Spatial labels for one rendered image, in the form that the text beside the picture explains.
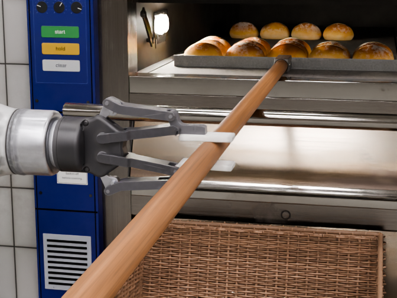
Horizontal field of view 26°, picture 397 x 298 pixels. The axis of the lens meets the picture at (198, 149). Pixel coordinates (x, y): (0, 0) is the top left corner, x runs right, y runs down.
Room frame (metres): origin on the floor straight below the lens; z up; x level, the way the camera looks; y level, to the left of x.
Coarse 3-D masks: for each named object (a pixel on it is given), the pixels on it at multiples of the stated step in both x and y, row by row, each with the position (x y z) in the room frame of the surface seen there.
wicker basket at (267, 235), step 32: (192, 224) 1.88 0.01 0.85; (224, 224) 1.87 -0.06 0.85; (160, 256) 1.88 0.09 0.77; (192, 256) 1.87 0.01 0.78; (224, 256) 1.85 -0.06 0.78; (256, 256) 1.84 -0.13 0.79; (288, 256) 1.83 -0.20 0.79; (320, 256) 1.81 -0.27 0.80; (384, 256) 1.74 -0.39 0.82; (128, 288) 1.77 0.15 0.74; (160, 288) 1.86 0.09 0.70; (192, 288) 1.85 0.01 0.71; (224, 288) 1.84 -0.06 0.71; (256, 288) 1.82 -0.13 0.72; (288, 288) 1.81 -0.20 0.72; (320, 288) 1.80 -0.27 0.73; (352, 288) 1.78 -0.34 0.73
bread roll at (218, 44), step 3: (204, 39) 2.24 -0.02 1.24; (207, 39) 2.23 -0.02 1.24; (210, 39) 2.23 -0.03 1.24; (213, 39) 2.24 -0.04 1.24; (198, 42) 2.22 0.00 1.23; (210, 42) 2.22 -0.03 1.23; (213, 42) 2.22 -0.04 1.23; (216, 42) 2.22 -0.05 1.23; (219, 42) 2.22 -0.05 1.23; (216, 45) 2.21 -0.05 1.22; (219, 45) 2.21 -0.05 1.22; (222, 45) 2.22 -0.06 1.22; (219, 48) 2.21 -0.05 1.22; (222, 48) 2.21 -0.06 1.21; (225, 48) 2.22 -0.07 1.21; (222, 51) 2.21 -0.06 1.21; (225, 51) 2.22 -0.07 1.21; (222, 54) 2.21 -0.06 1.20; (225, 54) 2.21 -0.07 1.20
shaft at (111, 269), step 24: (264, 96) 1.55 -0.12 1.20; (240, 120) 1.27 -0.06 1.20; (216, 144) 1.08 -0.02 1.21; (192, 168) 0.95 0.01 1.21; (168, 192) 0.84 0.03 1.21; (192, 192) 0.91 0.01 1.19; (144, 216) 0.76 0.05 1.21; (168, 216) 0.79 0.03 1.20; (120, 240) 0.69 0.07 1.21; (144, 240) 0.71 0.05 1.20; (96, 264) 0.63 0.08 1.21; (120, 264) 0.64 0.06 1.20; (72, 288) 0.58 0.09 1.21; (96, 288) 0.59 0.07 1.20; (120, 288) 0.63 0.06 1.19
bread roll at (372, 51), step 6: (360, 48) 2.07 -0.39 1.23; (366, 48) 2.06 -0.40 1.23; (372, 48) 2.06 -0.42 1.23; (378, 48) 2.06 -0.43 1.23; (384, 48) 2.06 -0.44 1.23; (354, 54) 2.08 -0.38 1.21; (360, 54) 2.06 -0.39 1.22; (366, 54) 2.05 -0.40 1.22; (372, 54) 2.05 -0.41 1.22; (378, 54) 2.05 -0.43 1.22; (384, 54) 2.05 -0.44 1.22; (390, 54) 2.05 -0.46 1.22
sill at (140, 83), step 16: (144, 80) 1.94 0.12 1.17; (160, 80) 1.94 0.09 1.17; (176, 80) 1.93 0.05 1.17; (192, 80) 1.92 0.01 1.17; (208, 80) 1.91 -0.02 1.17; (224, 80) 1.91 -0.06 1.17; (240, 80) 1.90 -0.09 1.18; (256, 80) 1.89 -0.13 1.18; (288, 80) 1.88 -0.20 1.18; (304, 80) 1.87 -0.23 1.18; (320, 80) 1.87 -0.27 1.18; (336, 80) 1.87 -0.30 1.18; (352, 80) 1.87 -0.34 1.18; (368, 80) 1.87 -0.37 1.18; (384, 80) 1.87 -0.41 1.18; (272, 96) 1.88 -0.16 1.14; (288, 96) 1.88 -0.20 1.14; (304, 96) 1.87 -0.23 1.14; (320, 96) 1.86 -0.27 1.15; (336, 96) 1.86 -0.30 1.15; (352, 96) 1.85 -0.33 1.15; (368, 96) 1.84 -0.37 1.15; (384, 96) 1.84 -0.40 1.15
